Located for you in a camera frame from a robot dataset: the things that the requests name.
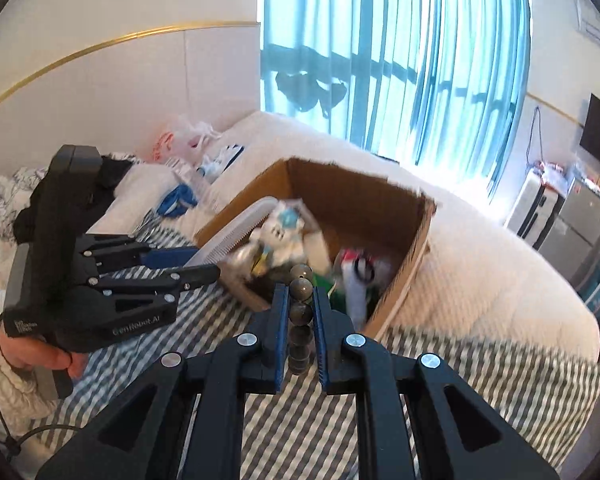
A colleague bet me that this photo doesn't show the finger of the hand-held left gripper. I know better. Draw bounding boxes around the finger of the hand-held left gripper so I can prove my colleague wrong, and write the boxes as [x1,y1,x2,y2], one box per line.
[77,232,201,281]
[85,262,222,311]

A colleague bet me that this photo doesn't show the grey mini fridge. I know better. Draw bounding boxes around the grey mini fridge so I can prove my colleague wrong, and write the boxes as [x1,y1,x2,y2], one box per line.
[537,175,600,283]

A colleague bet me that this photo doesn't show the dark bead bracelet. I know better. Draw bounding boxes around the dark bead bracelet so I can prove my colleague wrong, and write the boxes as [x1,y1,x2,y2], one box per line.
[286,264,315,376]

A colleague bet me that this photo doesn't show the cardboard box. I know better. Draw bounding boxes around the cardboard box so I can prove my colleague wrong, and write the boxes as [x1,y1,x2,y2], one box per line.
[194,157,437,341]

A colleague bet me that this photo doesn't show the clear plastic bag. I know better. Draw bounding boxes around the clear plastic bag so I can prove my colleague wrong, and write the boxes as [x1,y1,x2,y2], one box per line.
[197,144,246,183]

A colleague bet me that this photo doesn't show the white duvet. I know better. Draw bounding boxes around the white duvet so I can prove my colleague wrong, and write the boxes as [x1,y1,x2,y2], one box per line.
[87,110,600,361]

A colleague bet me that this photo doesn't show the red printed plastic bag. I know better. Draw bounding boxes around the red printed plastic bag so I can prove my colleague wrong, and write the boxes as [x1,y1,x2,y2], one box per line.
[147,115,221,166]

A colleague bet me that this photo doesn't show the teal curtain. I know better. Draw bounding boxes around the teal curtain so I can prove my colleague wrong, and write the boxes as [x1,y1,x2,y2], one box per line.
[257,0,533,206]

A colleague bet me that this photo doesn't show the white and blue packet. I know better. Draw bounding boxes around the white and blue packet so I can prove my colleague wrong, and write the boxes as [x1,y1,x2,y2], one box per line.
[260,200,313,266]

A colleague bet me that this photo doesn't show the grey patterned bedsheet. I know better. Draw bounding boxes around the grey patterned bedsheet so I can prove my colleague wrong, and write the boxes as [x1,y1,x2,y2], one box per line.
[0,167,51,321]

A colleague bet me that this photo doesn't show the white plastic comb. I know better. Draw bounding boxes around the white plastic comb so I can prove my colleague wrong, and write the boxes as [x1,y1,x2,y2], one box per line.
[185,196,278,267]

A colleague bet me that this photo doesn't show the white air conditioner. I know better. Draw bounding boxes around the white air conditioner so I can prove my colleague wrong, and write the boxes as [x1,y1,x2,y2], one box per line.
[577,0,600,48]

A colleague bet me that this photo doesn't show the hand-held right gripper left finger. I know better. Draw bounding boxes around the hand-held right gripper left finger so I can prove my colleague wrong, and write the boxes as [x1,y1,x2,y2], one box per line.
[35,282,291,480]

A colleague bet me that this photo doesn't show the white suitcase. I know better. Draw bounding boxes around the white suitcase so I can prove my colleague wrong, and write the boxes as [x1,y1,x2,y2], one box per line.
[505,167,566,248]

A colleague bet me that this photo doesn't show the hanging dark garment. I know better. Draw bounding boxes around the hanging dark garment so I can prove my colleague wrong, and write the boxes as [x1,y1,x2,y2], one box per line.
[275,71,348,117]

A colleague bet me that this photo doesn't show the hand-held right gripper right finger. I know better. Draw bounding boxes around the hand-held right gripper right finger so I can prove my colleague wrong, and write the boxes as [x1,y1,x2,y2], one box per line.
[312,285,561,480]

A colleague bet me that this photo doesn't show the white bottle with black ring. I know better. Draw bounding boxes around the white bottle with black ring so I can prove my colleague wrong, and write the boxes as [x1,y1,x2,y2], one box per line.
[337,247,391,323]

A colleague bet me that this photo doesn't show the checkered blanket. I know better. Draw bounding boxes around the checkered blanket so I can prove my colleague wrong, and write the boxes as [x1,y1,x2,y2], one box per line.
[35,222,600,480]

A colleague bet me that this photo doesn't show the blue plastic item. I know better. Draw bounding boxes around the blue plastic item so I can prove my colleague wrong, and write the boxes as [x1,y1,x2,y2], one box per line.
[157,182,201,216]

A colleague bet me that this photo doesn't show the person's left forearm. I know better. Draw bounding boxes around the person's left forearm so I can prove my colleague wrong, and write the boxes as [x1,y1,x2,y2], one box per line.
[0,332,51,426]

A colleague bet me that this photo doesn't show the black cable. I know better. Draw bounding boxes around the black cable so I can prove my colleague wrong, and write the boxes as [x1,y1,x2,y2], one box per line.
[0,310,83,456]

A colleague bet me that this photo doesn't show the person's left hand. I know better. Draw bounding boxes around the person's left hand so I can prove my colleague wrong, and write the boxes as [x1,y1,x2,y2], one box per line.
[0,330,88,381]

